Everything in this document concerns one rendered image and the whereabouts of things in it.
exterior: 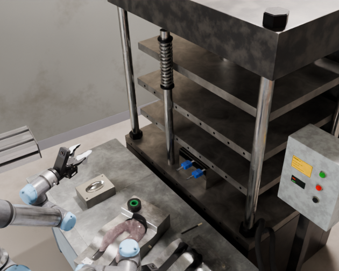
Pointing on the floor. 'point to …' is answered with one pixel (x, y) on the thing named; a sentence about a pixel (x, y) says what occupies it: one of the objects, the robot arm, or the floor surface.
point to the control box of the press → (315, 184)
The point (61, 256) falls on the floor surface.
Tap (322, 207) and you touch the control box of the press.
